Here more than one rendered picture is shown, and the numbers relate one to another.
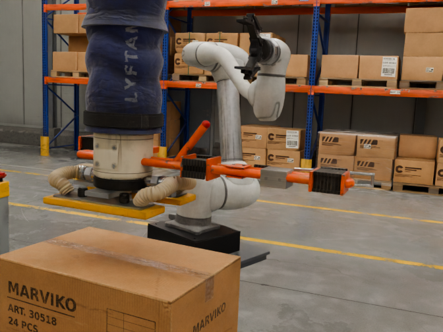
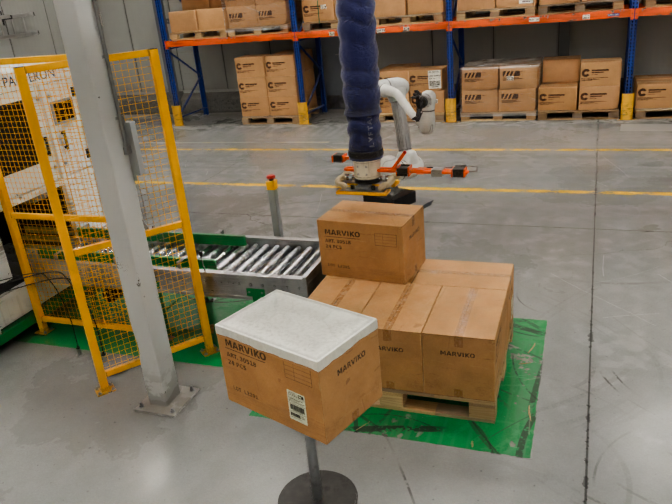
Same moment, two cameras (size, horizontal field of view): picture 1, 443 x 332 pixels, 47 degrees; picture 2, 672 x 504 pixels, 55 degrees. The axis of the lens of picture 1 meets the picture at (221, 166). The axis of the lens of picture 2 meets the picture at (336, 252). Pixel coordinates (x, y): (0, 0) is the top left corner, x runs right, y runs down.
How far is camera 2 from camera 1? 2.82 m
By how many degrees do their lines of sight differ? 14
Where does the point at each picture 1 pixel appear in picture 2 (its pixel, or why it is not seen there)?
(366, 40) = not seen: outside the picture
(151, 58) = (377, 126)
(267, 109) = (426, 128)
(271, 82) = (428, 115)
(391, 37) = not seen: outside the picture
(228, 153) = (403, 146)
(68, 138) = (194, 102)
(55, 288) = (349, 228)
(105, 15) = (358, 112)
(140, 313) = (389, 232)
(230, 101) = (401, 114)
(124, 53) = (367, 127)
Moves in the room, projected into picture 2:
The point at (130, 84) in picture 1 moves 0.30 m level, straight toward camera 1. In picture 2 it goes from (371, 139) to (383, 150)
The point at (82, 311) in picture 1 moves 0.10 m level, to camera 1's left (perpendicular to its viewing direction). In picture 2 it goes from (362, 236) to (347, 237)
